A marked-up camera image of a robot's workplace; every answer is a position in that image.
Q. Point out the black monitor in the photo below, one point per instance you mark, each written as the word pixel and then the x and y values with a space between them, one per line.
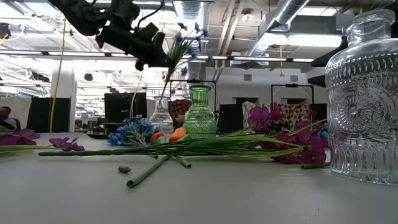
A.
pixel 121 107

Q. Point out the round black ceiling speaker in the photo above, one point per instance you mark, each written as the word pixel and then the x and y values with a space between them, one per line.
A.
pixel 88 77

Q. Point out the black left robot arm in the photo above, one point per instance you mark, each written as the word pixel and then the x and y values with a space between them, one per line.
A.
pixel 84 15

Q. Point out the brown dotted cloth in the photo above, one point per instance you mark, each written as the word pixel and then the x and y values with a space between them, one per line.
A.
pixel 293 113

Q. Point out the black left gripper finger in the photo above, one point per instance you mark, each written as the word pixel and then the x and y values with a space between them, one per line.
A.
pixel 160 53

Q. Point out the small clear glass vase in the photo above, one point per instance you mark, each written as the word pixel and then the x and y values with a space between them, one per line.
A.
pixel 161 119

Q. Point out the small grey wall vent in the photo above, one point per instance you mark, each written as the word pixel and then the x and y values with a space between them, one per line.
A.
pixel 247 77
pixel 293 78

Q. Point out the small grey-green leaf piece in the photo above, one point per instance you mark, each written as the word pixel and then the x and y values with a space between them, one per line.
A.
pixel 124 169

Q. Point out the large clear embossed glass jar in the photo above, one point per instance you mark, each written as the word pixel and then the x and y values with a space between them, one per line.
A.
pixel 363 124

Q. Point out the white teal floral cloth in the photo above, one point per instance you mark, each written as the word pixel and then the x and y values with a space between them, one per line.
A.
pixel 247 109

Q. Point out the green glass vase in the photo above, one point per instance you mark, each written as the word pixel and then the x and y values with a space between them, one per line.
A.
pixel 200 121

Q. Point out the black ceiling-mounted device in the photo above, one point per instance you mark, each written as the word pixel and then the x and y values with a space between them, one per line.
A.
pixel 4 31

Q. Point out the orange artificial tulip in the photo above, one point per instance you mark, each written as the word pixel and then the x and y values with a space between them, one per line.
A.
pixel 178 134

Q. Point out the white pillar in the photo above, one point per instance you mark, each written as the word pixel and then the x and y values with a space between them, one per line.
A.
pixel 66 87

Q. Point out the black partition panel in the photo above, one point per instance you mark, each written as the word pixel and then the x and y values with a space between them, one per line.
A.
pixel 317 110
pixel 231 119
pixel 40 115

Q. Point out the purple artificial flower bunch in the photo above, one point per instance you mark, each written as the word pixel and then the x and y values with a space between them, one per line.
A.
pixel 311 152
pixel 259 116
pixel 21 137

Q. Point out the green artificial flower stem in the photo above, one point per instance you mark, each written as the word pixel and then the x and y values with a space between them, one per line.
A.
pixel 314 166

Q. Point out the sparse blue artificial flower bunch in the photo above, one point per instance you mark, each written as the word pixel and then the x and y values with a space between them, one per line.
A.
pixel 178 51

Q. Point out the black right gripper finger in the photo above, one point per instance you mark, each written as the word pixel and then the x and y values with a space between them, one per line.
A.
pixel 329 56
pixel 318 82

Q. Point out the red patterned cloth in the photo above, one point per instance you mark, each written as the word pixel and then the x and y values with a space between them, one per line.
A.
pixel 180 107

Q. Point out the silver ventilation duct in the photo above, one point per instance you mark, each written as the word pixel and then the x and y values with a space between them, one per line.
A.
pixel 192 12
pixel 286 12

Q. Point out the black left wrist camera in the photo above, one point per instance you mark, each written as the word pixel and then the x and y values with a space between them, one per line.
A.
pixel 147 31

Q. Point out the person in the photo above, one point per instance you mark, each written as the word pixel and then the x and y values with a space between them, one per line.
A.
pixel 6 123

